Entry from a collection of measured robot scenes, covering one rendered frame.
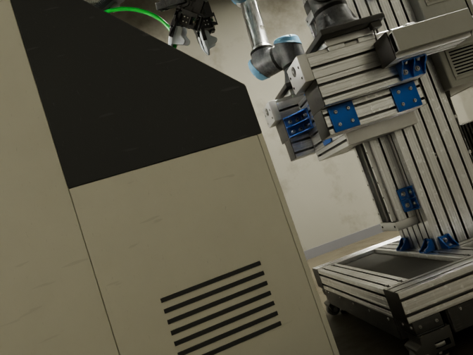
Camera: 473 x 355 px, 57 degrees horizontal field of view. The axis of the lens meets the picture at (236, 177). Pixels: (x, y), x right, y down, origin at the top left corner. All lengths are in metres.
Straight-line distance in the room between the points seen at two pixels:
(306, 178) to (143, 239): 2.92
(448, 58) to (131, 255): 1.31
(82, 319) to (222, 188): 0.51
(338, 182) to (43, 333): 3.25
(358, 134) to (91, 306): 1.01
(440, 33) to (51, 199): 1.22
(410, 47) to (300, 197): 2.71
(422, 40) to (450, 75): 0.37
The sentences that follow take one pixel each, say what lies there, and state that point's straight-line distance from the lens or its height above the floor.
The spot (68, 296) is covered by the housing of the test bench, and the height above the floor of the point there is 0.52.
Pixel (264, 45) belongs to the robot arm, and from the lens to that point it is 2.12.
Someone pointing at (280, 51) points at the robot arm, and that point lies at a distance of 2.04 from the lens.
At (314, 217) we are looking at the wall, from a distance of 4.02.
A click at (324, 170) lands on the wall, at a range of 4.09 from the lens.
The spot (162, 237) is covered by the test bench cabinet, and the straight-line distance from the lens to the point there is 1.24.
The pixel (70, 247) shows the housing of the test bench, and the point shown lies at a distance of 1.24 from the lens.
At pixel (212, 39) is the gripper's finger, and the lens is 1.79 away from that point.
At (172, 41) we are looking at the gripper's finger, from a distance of 1.59.
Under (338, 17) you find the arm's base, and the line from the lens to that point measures 1.55.
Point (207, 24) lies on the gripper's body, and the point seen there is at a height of 1.32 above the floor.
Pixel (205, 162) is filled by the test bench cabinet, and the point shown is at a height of 0.75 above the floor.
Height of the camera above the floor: 0.58
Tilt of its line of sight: 5 degrees up
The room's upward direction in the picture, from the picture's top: 19 degrees counter-clockwise
